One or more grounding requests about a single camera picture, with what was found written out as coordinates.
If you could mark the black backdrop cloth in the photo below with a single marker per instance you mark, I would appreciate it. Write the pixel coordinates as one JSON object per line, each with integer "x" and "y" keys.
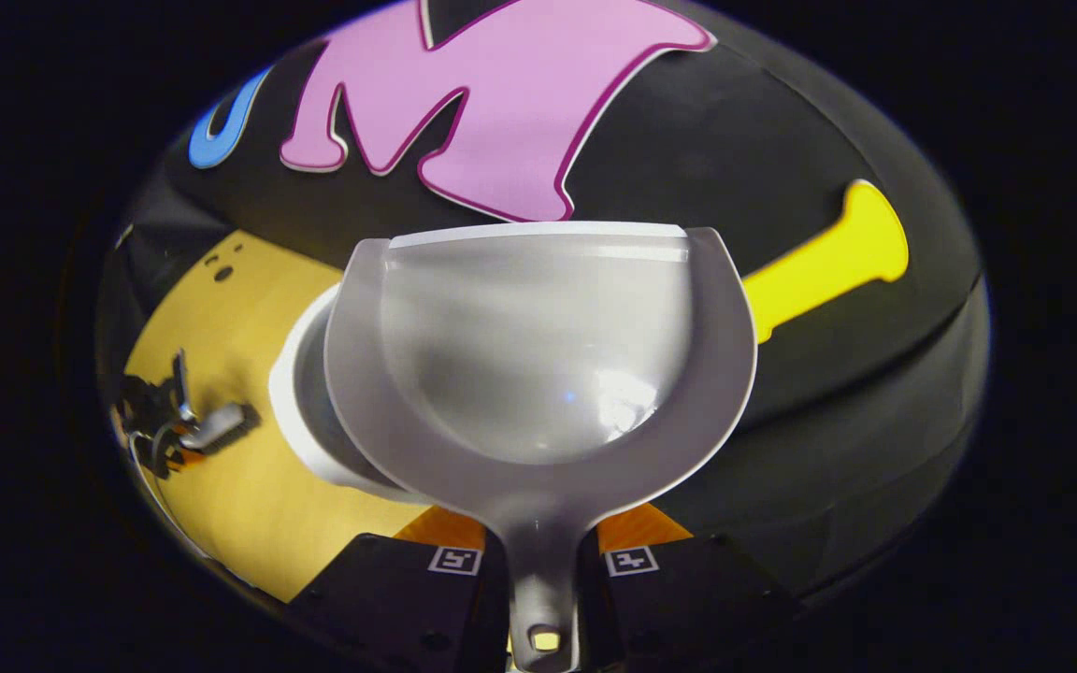
{"x": 828, "y": 393}

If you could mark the grey plastic dustpan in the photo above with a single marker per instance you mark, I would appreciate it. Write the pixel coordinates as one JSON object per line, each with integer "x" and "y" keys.
{"x": 538, "y": 523}

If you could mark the small grey broom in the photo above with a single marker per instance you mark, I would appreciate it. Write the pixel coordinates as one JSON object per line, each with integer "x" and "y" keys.
{"x": 219, "y": 425}

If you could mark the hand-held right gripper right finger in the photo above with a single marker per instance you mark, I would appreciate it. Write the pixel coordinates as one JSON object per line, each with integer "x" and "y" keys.
{"x": 688, "y": 598}

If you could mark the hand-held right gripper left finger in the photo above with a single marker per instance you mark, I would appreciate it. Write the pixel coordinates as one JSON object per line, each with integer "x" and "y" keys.
{"x": 398, "y": 598}

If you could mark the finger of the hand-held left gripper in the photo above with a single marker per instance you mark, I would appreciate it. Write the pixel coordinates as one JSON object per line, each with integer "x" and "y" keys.
{"x": 185, "y": 455}

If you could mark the white ribbed garbage bin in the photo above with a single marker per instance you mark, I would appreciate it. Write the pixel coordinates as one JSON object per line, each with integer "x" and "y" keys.
{"x": 300, "y": 411}

